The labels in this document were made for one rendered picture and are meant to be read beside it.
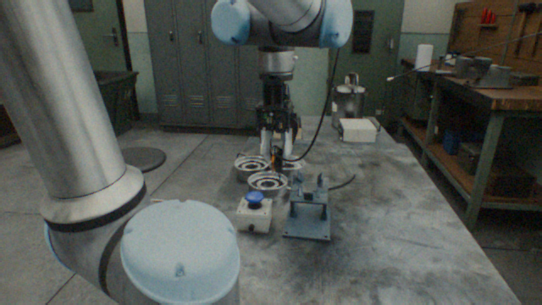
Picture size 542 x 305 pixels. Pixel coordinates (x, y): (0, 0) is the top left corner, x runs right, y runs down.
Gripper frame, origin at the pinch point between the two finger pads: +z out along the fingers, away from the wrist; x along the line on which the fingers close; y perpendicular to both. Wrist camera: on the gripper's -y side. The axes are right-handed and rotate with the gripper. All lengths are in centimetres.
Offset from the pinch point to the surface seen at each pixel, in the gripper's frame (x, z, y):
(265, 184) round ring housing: -4.3, 11.2, -7.7
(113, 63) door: -260, 18, -319
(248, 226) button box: -4.3, 11.8, 11.6
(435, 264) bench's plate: 33.1, 13.0, 15.9
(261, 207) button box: -2.1, 8.6, 8.7
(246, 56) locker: -75, 3, -275
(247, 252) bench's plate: -2.9, 13.1, 18.6
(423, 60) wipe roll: 85, -2, -220
